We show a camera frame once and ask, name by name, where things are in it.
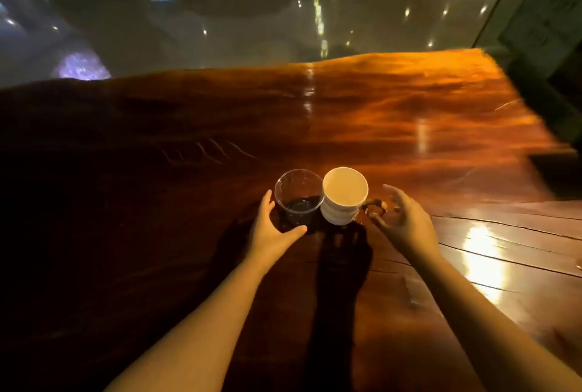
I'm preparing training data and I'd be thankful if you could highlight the person's right hand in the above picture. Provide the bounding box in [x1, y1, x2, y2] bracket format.
[370, 185, 441, 265]

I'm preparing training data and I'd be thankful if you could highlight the person's left hand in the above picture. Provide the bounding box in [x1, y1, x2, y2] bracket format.
[245, 189, 308, 275]

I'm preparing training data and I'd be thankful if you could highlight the person's right forearm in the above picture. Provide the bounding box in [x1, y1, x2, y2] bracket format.
[411, 248, 582, 392]

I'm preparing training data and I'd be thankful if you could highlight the person's left forearm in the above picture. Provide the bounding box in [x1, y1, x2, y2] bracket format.
[104, 260, 270, 392]

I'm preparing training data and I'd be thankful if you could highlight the clear plastic cup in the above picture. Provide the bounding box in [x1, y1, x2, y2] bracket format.
[274, 169, 325, 227]

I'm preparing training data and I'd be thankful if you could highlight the ribbed glass mug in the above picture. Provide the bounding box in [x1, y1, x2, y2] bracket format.
[320, 166, 388, 227]

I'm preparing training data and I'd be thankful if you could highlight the green cabinet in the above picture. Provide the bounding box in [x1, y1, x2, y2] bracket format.
[475, 0, 582, 147]

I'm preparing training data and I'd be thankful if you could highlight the purple glowing lamp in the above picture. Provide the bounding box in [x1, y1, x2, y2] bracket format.
[51, 51, 112, 81]

